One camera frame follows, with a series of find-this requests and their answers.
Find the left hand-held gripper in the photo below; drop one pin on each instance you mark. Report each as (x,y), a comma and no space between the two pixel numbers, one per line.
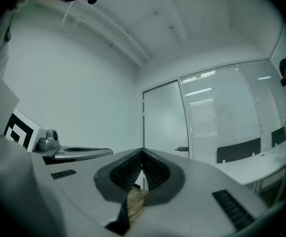
(32,130)

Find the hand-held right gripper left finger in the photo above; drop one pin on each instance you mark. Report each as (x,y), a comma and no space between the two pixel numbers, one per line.
(83,181)

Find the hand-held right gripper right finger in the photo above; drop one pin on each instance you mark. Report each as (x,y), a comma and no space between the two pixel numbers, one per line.
(194,194)

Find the long white desk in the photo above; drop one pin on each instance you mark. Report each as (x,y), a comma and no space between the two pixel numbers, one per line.
(256,167)

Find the glass partition with white blinds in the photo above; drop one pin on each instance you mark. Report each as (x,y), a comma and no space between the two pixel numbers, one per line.
(219,107)
(268,95)

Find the person's white shirt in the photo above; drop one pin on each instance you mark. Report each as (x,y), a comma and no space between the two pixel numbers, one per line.
(2,46)

